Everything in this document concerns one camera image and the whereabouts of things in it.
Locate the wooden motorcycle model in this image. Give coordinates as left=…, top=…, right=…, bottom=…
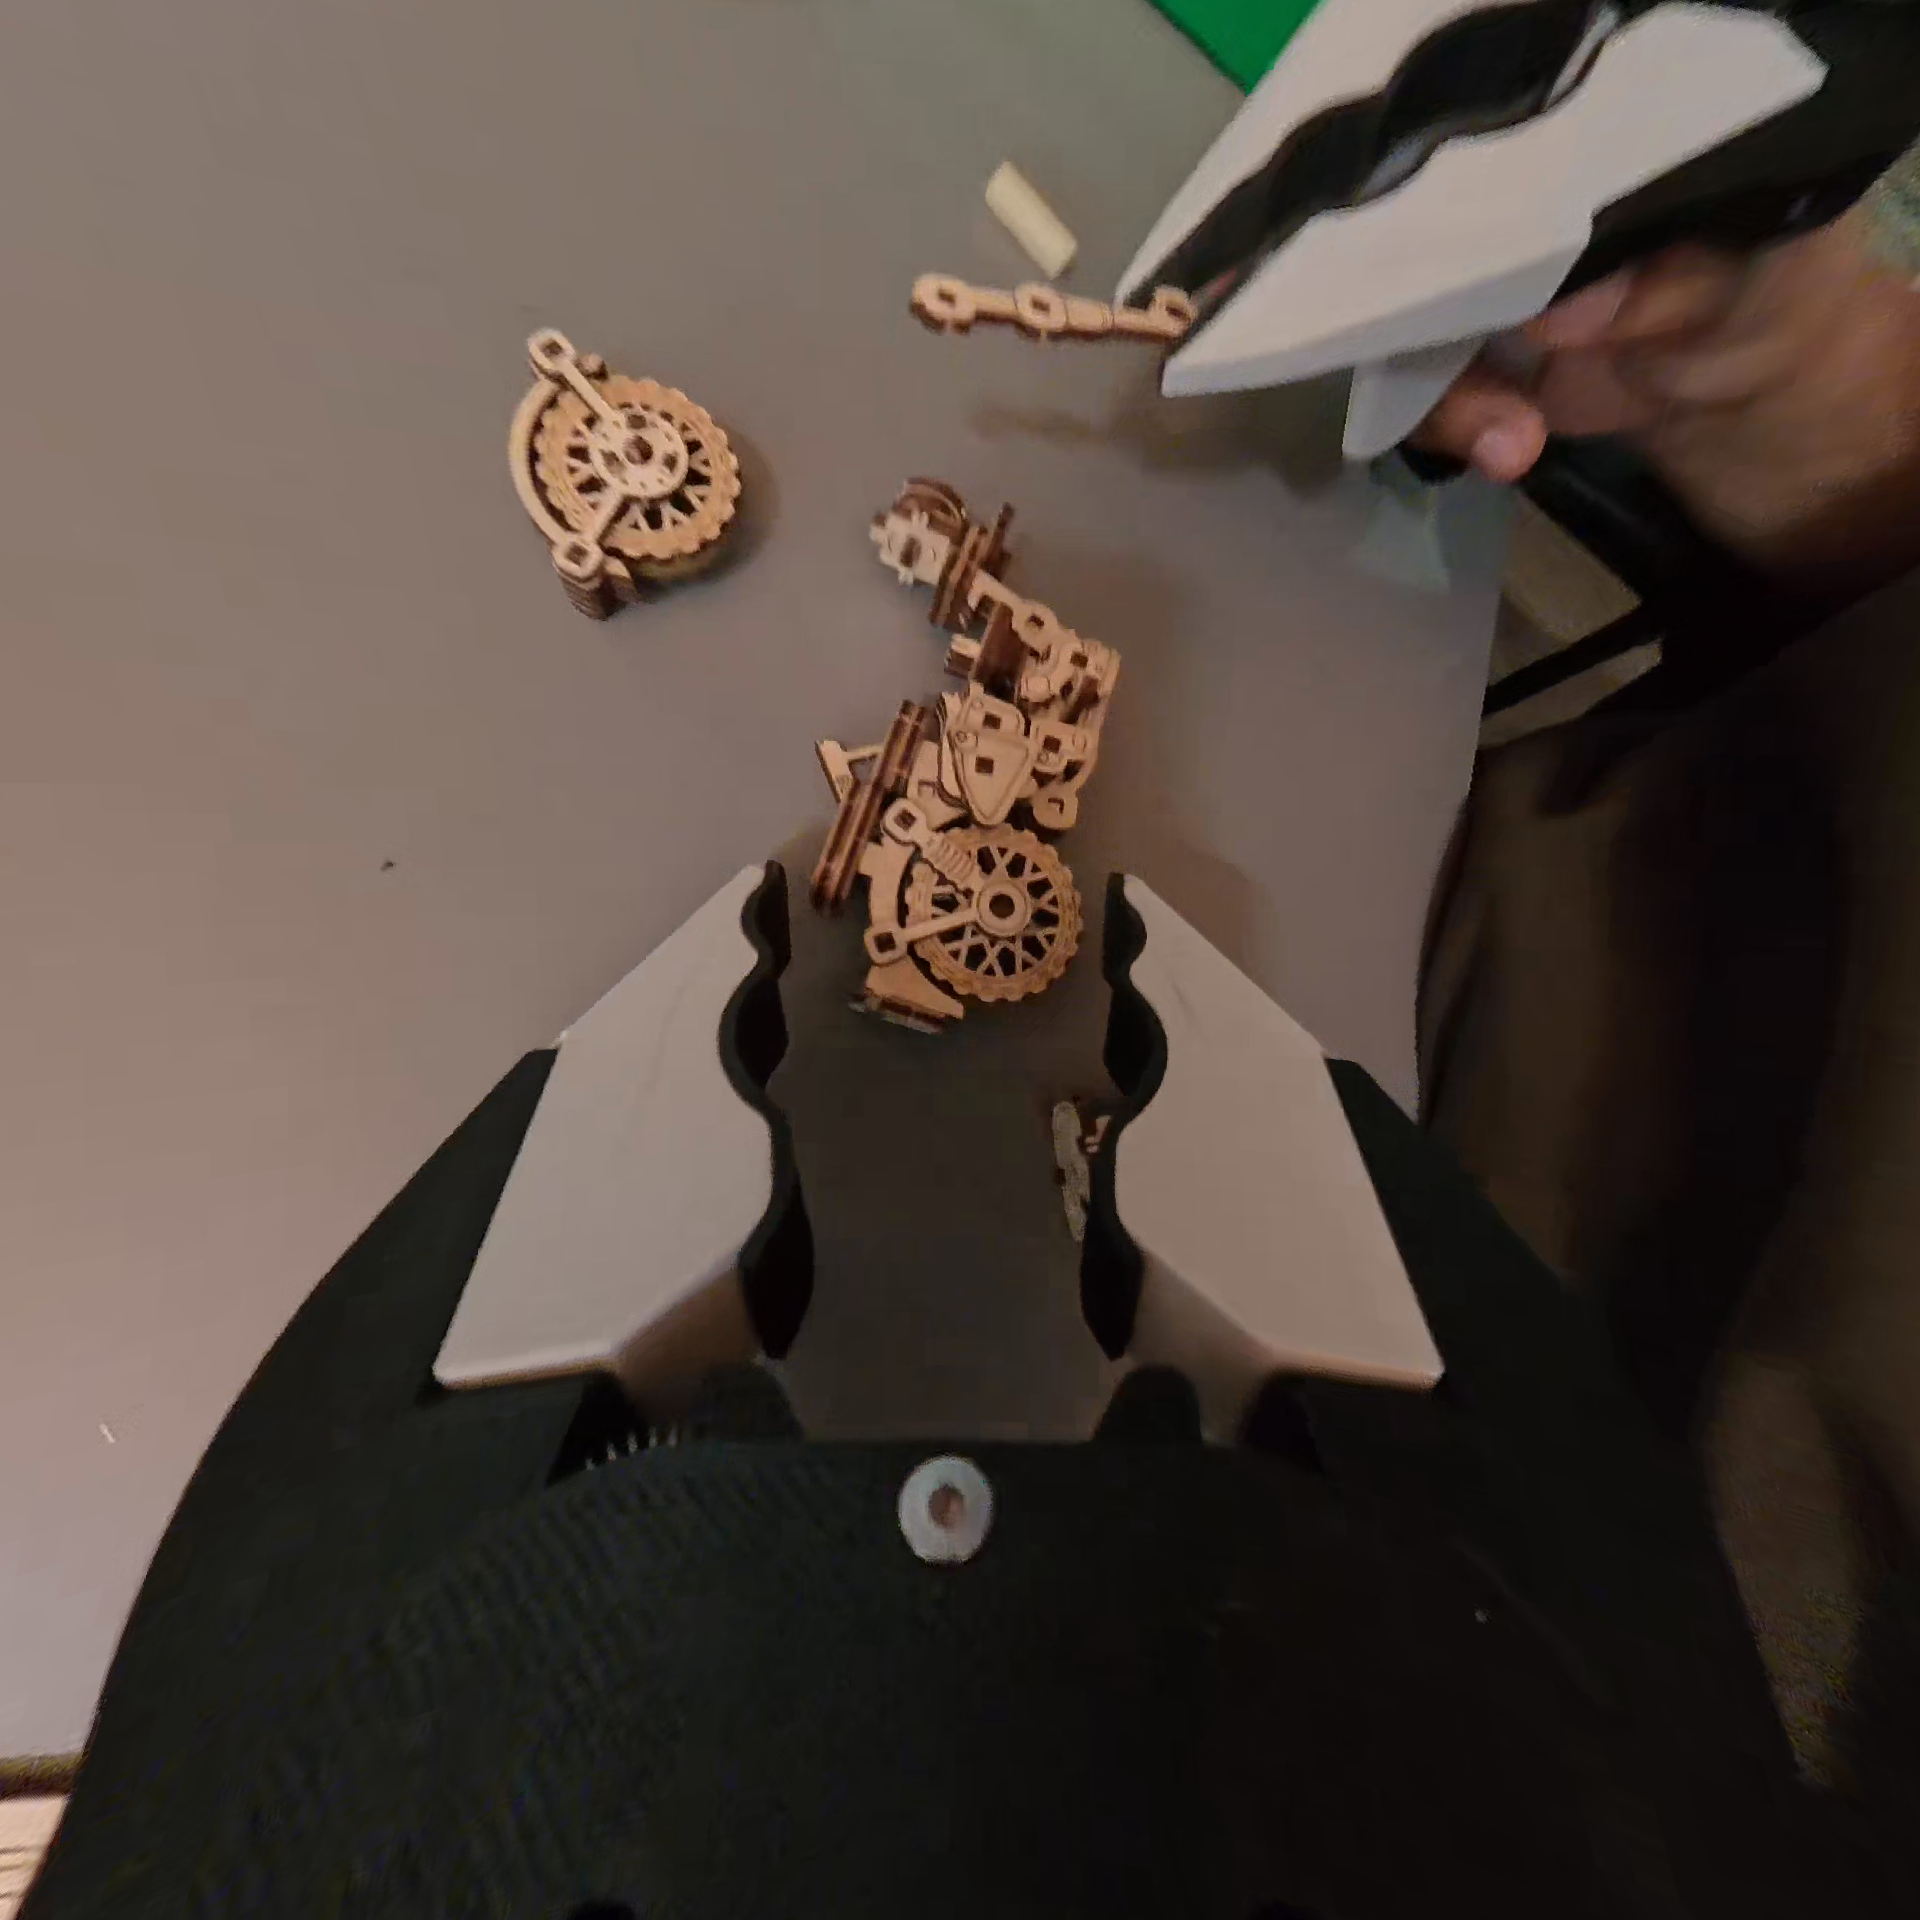
left=808, top=475, right=1129, bottom=1034

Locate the small cream cylinder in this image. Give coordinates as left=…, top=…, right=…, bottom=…
left=984, top=163, right=1079, bottom=280

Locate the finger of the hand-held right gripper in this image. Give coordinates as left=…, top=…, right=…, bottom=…
left=1114, top=0, right=1597, bottom=310
left=1159, top=9, right=1824, bottom=458

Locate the small pale wood scrap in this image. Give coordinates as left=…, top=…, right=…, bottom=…
left=1048, top=1096, right=1114, bottom=1248

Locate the grey desk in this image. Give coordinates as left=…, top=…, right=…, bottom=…
left=0, top=0, right=1514, bottom=1754

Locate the wooden wheel assembly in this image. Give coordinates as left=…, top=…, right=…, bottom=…
left=508, top=333, right=744, bottom=622

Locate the person's right hand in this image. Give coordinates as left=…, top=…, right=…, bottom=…
left=1408, top=200, right=1920, bottom=587

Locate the wooden link piece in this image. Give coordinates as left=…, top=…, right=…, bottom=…
left=904, top=275, right=1199, bottom=344

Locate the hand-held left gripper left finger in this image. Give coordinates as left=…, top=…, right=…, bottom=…
left=434, top=857, right=818, bottom=1392

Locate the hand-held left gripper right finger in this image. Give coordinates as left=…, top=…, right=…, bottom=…
left=1079, top=870, right=1448, bottom=1392

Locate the person's brown clothing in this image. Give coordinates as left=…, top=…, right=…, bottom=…
left=1415, top=566, right=1920, bottom=1798

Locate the green plastic crate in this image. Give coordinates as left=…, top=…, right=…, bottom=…
left=1148, top=0, right=1332, bottom=92

